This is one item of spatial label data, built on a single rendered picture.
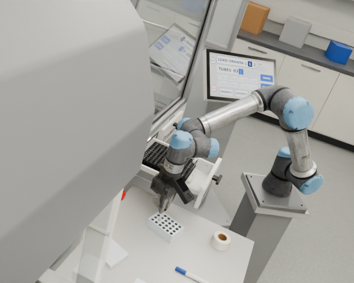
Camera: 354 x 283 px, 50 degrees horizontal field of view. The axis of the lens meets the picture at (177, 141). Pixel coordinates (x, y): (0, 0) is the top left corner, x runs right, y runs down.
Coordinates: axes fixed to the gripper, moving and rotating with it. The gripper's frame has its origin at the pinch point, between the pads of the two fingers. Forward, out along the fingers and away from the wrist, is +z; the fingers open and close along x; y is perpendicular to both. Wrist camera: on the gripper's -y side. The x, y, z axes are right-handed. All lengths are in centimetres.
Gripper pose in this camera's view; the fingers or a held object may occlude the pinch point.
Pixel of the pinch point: (163, 211)
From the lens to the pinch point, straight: 155.1
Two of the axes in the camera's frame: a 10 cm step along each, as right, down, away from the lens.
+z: -2.6, 8.3, 4.9
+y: -7.7, -4.8, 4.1
